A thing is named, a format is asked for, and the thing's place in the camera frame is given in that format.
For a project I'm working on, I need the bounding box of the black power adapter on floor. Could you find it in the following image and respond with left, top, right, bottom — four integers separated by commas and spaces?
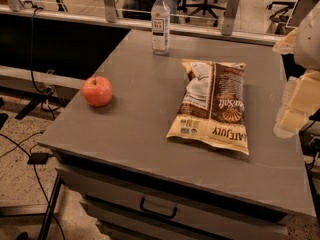
28, 152, 49, 165

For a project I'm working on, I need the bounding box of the red apple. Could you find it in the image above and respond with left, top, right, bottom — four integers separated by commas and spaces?
81, 76, 113, 107

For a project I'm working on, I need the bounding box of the clear plastic water bottle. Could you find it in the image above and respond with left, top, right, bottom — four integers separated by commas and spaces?
151, 0, 170, 55

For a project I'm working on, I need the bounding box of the black hanging cable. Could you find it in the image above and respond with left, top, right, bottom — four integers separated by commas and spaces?
29, 6, 64, 113

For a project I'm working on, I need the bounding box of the brown chip bag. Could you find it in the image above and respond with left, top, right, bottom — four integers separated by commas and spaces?
167, 59, 249, 155

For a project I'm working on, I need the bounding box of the grey drawer with black handle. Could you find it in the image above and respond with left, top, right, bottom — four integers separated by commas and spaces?
56, 165, 288, 240

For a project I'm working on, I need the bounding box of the black cable on floor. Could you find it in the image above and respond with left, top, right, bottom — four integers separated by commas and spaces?
0, 130, 67, 240

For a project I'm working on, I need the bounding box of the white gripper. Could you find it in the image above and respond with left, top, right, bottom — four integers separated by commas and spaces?
272, 1, 320, 138

